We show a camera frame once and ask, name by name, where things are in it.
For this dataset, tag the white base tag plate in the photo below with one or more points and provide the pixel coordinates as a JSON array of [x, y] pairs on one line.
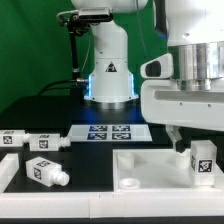
[[110, 133]]

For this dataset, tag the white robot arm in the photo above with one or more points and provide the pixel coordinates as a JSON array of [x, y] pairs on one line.
[[182, 88]]

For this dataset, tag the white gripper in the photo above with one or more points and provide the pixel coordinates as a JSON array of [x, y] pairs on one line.
[[163, 103]]

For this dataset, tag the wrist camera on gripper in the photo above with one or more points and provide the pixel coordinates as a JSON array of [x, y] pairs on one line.
[[159, 68]]

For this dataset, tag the white square tabletop part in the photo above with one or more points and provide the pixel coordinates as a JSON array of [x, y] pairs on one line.
[[151, 169]]

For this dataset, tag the white U-shaped fence frame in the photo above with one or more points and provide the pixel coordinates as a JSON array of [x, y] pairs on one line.
[[200, 201]]

